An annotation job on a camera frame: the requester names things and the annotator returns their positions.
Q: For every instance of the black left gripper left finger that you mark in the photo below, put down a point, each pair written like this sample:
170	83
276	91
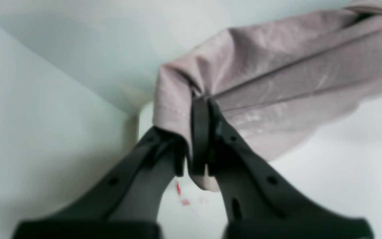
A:
124	204

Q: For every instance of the mauve T-shirt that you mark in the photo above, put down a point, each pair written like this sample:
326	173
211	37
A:
277	82

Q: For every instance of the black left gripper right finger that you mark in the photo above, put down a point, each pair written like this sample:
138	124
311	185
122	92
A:
259	202

